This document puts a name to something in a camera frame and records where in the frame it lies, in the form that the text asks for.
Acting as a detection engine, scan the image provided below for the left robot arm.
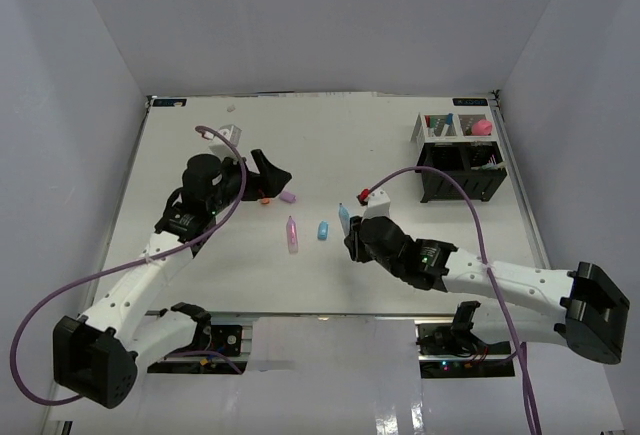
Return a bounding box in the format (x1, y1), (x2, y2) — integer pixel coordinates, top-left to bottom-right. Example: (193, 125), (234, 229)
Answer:
(53, 149), (292, 408)

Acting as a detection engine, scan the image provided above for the blue table label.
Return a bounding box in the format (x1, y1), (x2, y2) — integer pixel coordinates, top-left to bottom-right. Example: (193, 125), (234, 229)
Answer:
(452, 97), (489, 107)
(151, 98), (187, 107)

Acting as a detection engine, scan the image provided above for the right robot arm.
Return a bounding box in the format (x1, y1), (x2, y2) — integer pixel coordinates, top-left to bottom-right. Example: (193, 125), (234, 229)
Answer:
(344, 216), (630, 365)

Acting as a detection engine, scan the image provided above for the purple highlighter cap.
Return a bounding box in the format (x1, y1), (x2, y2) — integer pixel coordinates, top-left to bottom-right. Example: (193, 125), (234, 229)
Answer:
(279, 191), (297, 204)

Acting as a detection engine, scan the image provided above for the black mesh organizer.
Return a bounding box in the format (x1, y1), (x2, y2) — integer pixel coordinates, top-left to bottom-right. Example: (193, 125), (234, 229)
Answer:
(418, 142), (507, 202)

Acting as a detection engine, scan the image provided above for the purple cable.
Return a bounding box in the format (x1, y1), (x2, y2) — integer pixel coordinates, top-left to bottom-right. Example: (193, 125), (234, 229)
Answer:
(9, 125), (249, 406)
(367, 165), (541, 435)

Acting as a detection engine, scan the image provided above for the blue stubby highlighter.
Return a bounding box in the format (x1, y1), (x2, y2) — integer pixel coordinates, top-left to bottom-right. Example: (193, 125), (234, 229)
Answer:
(338, 203), (351, 237)

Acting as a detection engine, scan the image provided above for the blue highlighter cap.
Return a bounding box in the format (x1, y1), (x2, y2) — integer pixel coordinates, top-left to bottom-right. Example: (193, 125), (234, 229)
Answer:
(317, 221), (329, 241)

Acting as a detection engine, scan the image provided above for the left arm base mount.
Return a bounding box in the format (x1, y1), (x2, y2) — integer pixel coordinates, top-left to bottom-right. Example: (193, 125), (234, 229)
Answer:
(147, 323), (252, 375)

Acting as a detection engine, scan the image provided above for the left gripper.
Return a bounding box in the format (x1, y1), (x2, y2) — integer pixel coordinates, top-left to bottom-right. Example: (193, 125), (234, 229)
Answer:
(208, 150), (291, 215)

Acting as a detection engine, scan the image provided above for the right blue table label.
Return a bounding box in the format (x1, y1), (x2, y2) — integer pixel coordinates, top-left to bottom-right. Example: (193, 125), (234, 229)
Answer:
(452, 97), (489, 107)

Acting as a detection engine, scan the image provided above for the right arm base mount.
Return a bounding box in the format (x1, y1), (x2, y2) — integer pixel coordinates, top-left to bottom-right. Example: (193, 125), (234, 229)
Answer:
(415, 320), (515, 380)

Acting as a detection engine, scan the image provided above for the left blue table label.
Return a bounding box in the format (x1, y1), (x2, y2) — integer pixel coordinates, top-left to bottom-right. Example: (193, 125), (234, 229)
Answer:
(151, 98), (187, 107)

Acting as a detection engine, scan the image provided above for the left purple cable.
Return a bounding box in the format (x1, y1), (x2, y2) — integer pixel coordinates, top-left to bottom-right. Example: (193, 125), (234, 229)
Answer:
(9, 125), (249, 406)

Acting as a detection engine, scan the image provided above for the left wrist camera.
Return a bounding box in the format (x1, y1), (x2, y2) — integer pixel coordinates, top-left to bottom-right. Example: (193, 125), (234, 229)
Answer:
(208, 124), (242, 161)

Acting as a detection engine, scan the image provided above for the pink stubby highlighter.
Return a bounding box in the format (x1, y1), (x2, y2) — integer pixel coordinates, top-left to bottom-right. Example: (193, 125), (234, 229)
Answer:
(286, 216), (299, 254)

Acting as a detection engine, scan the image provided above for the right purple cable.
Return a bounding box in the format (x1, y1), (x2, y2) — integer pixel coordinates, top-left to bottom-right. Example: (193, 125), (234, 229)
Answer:
(367, 165), (541, 435)

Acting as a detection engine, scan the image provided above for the white mesh organizer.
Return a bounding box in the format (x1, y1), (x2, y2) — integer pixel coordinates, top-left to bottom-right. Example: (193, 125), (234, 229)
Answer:
(410, 113), (497, 147)

